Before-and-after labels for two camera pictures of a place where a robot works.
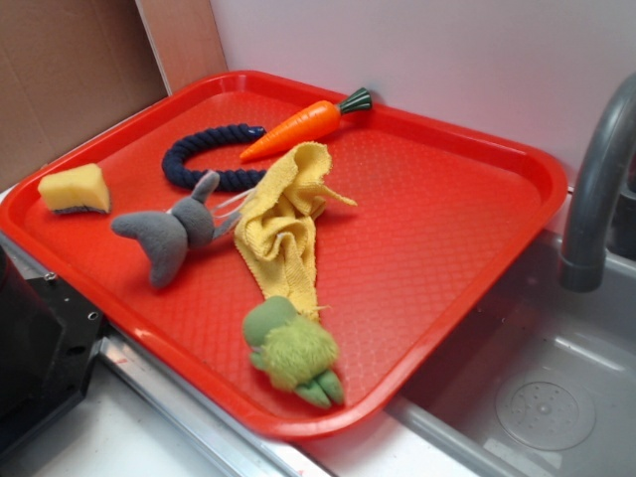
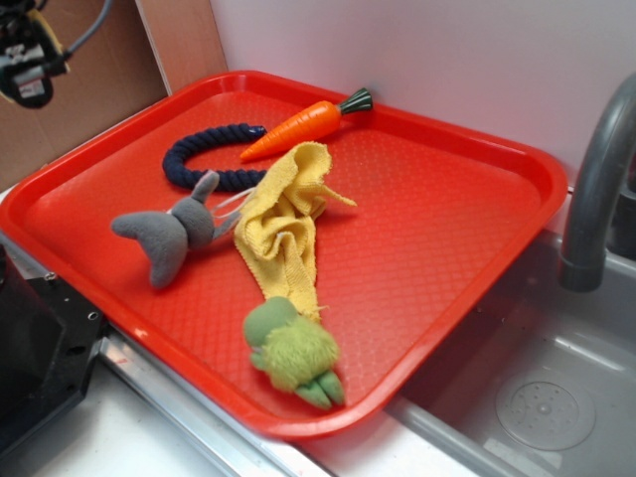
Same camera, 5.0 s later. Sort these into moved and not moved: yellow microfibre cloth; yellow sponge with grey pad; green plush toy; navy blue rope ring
Moved: yellow sponge with grey pad
Not moved: yellow microfibre cloth; navy blue rope ring; green plush toy
